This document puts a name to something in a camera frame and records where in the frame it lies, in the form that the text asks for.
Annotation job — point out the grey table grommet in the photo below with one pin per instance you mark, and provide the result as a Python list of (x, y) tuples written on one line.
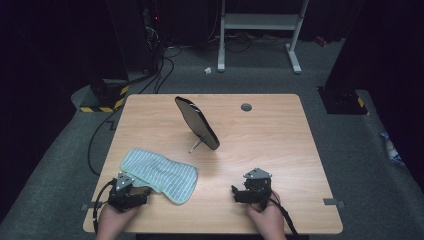
[(246, 107)]

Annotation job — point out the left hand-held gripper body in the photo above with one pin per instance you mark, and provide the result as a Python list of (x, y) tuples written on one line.
[(121, 196)]

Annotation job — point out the dark equipment rack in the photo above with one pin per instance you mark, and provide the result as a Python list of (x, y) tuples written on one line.
[(151, 33)]

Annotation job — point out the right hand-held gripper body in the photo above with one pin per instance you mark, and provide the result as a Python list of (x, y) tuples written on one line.
[(258, 190)]

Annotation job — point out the white metal stand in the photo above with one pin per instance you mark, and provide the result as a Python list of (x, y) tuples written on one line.
[(260, 21)]

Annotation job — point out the black yellow striped base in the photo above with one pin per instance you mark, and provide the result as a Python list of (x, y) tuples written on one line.
[(106, 96), (343, 101)]

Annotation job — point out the white crumpled paper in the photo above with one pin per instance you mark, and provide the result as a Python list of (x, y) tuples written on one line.
[(207, 70)]

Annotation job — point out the small red object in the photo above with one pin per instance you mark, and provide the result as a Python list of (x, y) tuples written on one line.
[(321, 41)]

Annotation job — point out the person's left hand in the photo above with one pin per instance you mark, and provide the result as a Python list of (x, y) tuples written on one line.
[(115, 221)]

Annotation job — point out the blue white packet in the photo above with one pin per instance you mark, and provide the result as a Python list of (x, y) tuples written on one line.
[(391, 150)]

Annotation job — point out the black floral mirror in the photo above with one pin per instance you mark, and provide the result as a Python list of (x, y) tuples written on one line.
[(198, 123)]

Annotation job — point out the black curtain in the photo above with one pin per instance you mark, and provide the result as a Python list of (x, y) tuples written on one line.
[(383, 50), (50, 50)]

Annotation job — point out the grey tape strip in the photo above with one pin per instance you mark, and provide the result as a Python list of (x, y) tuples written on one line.
[(91, 206), (333, 202)]

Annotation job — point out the light blue striped towel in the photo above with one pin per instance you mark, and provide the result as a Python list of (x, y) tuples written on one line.
[(160, 173)]

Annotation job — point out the person's right hand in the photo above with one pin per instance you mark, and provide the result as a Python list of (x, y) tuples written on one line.
[(271, 220)]

